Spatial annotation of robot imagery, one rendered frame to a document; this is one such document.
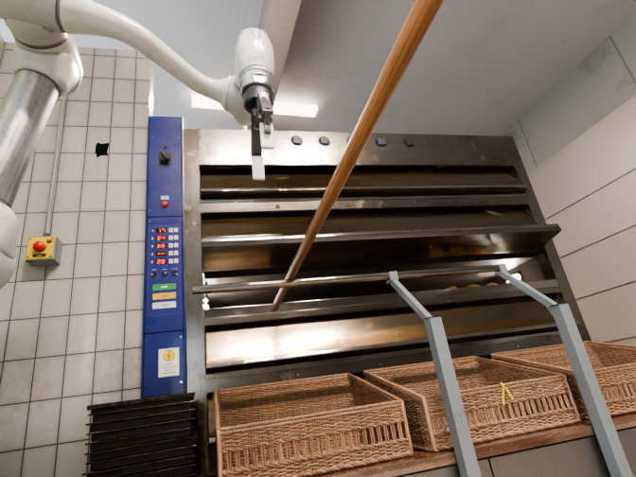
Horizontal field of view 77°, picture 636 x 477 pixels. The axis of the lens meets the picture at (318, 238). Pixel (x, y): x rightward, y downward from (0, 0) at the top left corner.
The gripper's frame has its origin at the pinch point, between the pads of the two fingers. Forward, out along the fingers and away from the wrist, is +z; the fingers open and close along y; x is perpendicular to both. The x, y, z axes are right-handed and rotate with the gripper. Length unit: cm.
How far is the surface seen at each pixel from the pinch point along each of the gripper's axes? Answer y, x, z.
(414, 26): 52, 10, 14
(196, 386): -90, -14, 45
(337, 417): -38, 24, 60
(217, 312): -89, -6, 16
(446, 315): -83, 100, 25
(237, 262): -87, 3, -5
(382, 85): 41.6, 10.0, 13.7
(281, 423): -38, 7, 60
